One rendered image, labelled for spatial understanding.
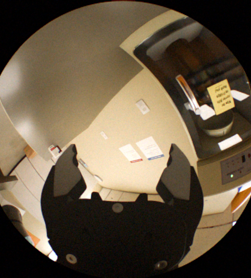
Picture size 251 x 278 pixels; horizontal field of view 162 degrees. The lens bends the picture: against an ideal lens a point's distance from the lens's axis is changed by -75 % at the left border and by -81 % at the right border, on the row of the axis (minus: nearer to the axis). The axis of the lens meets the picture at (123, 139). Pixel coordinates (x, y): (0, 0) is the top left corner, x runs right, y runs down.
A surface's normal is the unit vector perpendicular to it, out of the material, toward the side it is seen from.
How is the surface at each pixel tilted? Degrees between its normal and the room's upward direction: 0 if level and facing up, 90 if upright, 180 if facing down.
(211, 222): 178
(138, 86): 90
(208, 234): 179
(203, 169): 135
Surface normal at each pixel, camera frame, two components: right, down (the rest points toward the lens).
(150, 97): -0.46, 0.57
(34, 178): 0.63, -0.33
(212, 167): -0.76, -0.13
